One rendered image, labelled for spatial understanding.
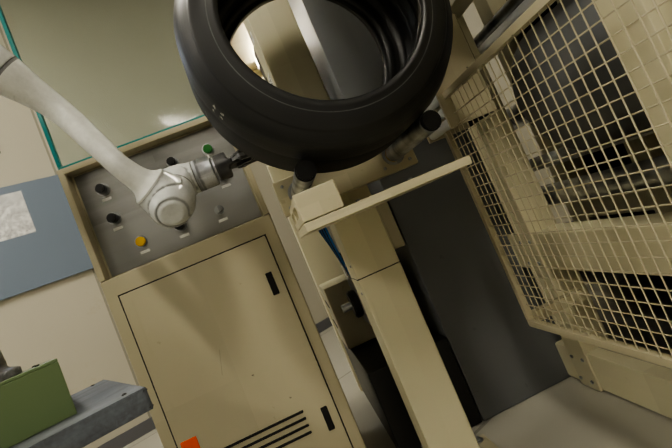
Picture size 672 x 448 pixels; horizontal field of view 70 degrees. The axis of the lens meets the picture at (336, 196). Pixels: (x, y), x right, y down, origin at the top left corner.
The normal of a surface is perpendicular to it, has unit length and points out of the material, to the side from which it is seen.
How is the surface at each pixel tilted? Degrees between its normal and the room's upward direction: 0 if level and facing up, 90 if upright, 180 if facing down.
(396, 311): 90
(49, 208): 90
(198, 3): 85
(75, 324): 90
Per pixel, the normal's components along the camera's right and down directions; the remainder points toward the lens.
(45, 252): 0.53, -0.28
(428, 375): 0.11, -0.11
